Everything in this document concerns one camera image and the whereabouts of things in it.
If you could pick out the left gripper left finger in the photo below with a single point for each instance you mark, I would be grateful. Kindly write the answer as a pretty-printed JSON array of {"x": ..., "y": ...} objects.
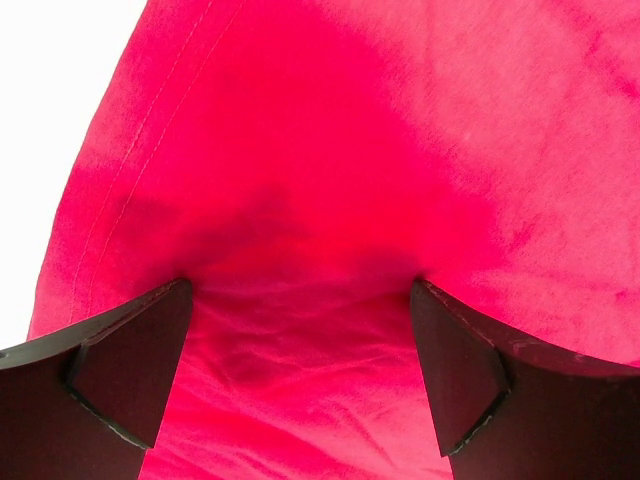
[{"x": 87, "y": 401}]

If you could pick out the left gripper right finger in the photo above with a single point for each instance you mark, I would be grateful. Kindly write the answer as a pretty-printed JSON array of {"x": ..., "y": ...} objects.
[{"x": 507, "y": 405}]

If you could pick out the crimson red t shirt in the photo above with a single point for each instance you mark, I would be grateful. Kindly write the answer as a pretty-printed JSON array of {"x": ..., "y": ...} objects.
[{"x": 301, "y": 162}]

